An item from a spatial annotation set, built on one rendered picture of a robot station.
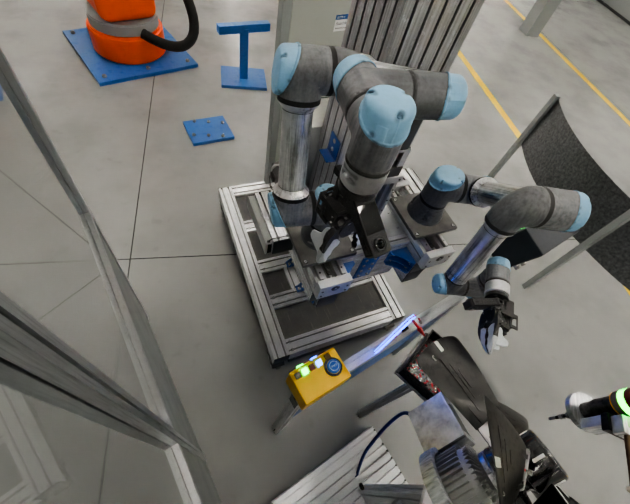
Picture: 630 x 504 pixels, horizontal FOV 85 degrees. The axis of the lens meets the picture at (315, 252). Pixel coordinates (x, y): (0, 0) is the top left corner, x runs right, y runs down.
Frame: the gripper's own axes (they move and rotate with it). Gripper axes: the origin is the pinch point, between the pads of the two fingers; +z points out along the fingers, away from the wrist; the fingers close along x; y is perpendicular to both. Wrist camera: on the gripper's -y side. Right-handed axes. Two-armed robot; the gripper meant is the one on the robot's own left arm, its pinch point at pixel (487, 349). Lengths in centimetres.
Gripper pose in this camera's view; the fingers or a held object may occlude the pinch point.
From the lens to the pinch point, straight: 117.2
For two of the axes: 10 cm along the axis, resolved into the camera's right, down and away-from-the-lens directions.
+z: -3.5, 7.4, -5.7
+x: -2.8, 5.0, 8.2
